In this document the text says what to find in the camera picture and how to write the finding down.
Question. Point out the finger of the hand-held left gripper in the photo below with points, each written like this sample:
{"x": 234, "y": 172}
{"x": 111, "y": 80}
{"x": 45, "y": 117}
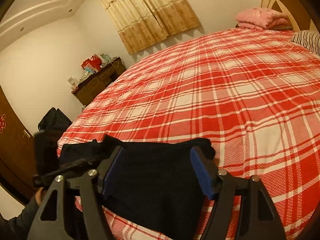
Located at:
{"x": 77, "y": 163}

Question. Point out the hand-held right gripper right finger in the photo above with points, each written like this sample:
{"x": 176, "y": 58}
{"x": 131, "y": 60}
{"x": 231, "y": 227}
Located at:
{"x": 202, "y": 175}

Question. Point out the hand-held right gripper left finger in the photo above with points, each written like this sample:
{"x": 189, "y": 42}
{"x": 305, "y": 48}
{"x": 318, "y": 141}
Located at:
{"x": 113, "y": 172}

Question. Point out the black pants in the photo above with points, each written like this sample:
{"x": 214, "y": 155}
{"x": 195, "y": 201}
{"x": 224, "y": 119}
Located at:
{"x": 155, "y": 180}

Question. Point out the person's left forearm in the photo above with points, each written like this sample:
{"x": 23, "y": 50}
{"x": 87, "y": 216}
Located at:
{"x": 17, "y": 222}

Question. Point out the person's left hand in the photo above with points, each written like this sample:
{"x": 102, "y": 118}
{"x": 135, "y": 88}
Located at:
{"x": 39, "y": 197}

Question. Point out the brown wooden door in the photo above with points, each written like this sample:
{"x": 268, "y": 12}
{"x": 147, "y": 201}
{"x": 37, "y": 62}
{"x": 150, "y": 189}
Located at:
{"x": 15, "y": 150}

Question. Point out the black folding chair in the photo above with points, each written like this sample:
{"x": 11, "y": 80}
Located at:
{"x": 53, "y": 120}

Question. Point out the brown wooden desk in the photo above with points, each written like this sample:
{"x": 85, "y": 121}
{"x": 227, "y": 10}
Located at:
{"x": 97, "y": 82}

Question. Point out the bed with red plaid sheet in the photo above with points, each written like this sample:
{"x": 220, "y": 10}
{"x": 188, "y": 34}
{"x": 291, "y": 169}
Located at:
{"x": 225, "y": 92}

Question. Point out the red gift bags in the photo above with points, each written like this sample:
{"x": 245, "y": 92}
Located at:
{"x": 91, "y": 62}

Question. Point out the clear plastic bag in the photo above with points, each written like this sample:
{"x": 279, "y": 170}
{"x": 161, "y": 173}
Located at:
{"x": 105, "y": 59}

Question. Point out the beige floral window curtain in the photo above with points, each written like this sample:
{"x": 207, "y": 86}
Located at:
{"x": 150, "y": 12}

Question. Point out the pink folded blanket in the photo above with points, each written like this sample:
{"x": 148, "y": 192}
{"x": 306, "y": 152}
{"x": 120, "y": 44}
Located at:
{"x": 260, "y": 17}

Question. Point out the striped pillow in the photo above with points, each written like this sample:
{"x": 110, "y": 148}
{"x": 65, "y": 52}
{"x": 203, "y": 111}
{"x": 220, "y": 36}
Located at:
{"x": 306, "y": 40}

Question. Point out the white photo frame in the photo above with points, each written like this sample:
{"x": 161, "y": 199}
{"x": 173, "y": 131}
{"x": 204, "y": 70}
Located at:
{"x": 72, "y": 82}

